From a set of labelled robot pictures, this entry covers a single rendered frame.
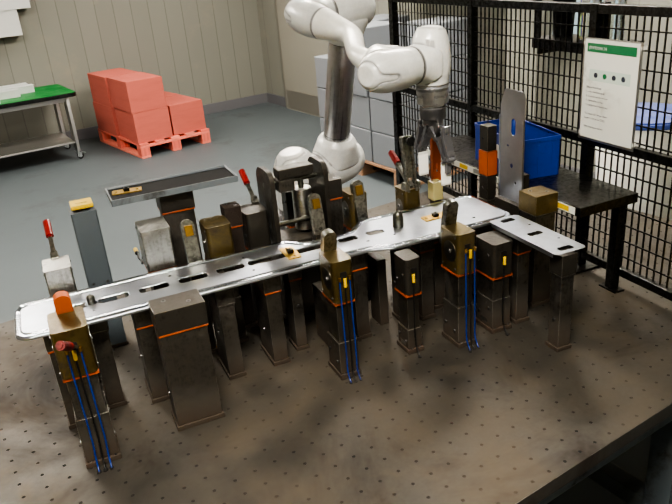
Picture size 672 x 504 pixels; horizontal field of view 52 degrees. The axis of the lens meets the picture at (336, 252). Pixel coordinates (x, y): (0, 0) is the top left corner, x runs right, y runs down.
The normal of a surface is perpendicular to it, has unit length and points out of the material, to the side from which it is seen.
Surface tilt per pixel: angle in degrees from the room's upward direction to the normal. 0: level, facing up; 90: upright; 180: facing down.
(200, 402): 90
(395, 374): 0
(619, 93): 90
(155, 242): 90
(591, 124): 90
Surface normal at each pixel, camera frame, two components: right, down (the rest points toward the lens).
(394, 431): -0.08, -0.91
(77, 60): 0.55, 0.30
